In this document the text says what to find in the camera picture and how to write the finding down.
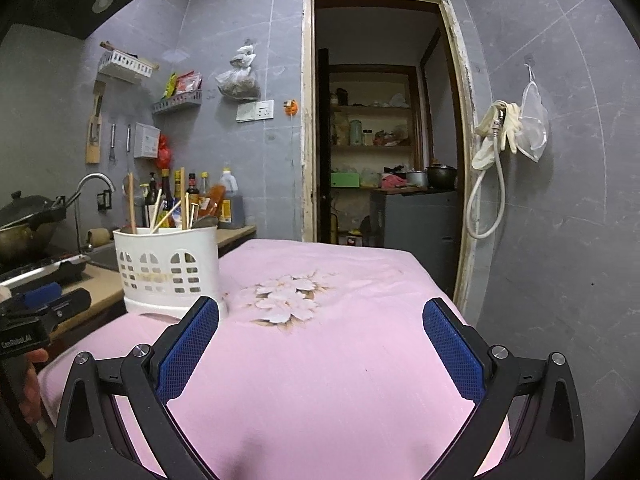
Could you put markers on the dark soy sauce bottle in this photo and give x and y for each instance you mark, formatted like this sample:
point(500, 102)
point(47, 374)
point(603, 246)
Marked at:
point(152, 200)

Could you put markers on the black induction cooker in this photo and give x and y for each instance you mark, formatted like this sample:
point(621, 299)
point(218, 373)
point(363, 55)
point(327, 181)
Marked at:
point(45, 270)

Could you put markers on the orange wall hook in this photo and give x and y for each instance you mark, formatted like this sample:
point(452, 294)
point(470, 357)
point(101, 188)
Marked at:
point(291, 107)

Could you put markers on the black cooking pot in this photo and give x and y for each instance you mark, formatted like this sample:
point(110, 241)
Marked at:
point(441, 176)

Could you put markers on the metal pot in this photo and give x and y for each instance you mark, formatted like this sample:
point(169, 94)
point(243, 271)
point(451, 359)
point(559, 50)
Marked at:
point(416, 178)

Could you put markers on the red cap sauce bottle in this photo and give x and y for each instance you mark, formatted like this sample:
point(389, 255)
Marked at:
point(192, 187)

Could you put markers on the clear bag of dried goods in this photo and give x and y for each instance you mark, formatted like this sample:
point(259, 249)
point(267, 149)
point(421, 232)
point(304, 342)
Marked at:
point(239, 82)

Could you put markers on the cooking oil jug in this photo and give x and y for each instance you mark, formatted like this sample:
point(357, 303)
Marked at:
point(232, 200)

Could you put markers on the pink floral cloth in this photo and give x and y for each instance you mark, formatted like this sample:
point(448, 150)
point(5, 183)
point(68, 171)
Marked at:
point(325, 360)

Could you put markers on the light bamboo chopstick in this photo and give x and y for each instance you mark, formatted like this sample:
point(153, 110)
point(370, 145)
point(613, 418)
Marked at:
point(170, 213)
point(196, 215)
point(157, 207)
point(188, 212)

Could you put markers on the wooden knife holder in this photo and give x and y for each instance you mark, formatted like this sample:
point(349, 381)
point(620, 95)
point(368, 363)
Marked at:
point(95, 135)

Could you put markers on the dark wooden chopstick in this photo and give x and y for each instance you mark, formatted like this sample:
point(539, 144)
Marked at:
point(131, 205)
point(183, 197)

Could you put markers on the white box grater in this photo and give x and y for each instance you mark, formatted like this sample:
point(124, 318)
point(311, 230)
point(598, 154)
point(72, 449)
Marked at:
point(146, 141)

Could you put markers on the white plastic utensil holder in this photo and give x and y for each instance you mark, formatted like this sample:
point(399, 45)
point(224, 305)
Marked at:
point(165, 245)

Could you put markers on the white wall basket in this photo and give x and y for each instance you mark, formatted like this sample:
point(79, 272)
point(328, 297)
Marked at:
point(125, 66)

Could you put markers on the black wok lid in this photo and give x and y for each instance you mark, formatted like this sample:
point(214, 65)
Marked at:
point(22, 202)

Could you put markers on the wooden door frame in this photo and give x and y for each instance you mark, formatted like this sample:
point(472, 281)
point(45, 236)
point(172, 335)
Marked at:
point(307, 135)

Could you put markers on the person's left hand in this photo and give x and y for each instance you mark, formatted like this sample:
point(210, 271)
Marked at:
point(32, 390)

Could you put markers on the green yellow snack packet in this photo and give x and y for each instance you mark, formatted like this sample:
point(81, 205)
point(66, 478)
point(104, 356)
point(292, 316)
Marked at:
point(169, 86)

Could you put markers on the metal faucet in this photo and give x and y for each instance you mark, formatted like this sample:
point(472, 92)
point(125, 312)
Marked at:
point(95, 177)

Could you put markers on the red snack packet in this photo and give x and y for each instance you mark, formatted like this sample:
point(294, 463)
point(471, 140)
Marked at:
point(188, 82)

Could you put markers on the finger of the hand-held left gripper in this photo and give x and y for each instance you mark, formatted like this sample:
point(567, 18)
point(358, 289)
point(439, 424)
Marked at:
point(67, 306)
point(40, 293)

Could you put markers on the dark bottle yellow label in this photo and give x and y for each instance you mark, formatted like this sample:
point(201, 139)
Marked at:
point(166, 195)

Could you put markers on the grey cabinet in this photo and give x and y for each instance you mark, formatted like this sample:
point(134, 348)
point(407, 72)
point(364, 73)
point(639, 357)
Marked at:
point(415, 235)

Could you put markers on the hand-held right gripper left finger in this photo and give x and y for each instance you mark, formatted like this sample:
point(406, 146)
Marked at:
point(190, 345)

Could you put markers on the wooden shelf unit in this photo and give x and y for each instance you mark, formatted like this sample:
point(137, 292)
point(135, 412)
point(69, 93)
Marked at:
point(375, 110)

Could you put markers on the clear plastic bag on hook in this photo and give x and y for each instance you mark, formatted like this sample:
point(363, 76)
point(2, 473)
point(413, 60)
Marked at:
point(532, 125)

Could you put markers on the grey wall shelf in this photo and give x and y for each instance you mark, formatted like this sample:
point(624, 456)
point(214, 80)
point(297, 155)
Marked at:
point(177, 102)

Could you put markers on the green box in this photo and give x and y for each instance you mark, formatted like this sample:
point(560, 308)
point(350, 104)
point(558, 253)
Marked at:
point(345, 180)

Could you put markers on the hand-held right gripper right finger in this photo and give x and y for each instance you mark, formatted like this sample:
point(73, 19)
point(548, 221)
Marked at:
point(452, 350)

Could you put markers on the yellow cap clear bottle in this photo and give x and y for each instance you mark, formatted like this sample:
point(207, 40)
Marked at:
point(204, 185)

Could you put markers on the red cloth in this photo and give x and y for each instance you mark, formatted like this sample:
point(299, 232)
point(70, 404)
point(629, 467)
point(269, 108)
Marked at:
point(394, 181)

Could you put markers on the orange packet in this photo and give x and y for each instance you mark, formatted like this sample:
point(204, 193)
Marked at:
point(212, 202)

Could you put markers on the cream rubber gloves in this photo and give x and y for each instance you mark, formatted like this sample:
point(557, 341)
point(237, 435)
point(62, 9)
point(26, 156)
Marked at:
point(492, 130)

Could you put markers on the steel sink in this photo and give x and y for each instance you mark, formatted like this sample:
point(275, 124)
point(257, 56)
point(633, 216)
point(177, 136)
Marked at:
point(105, 257)

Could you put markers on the glass jar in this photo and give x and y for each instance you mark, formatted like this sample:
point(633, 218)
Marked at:
point(368, 137)

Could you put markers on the white wall socket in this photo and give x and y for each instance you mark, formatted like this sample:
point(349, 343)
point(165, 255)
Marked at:
point(255, 110)

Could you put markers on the black wok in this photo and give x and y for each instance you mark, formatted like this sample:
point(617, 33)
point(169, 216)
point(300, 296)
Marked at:
point(25, 237)

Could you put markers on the red plastic bag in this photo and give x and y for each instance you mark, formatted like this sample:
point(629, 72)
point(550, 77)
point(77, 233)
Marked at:
point(163, 152)

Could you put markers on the slim yellow cap bottle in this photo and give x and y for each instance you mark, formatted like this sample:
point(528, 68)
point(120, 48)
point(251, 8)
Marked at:
point(177, 182)

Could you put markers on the green canister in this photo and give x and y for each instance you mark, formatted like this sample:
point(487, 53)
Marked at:
point(355, 132)

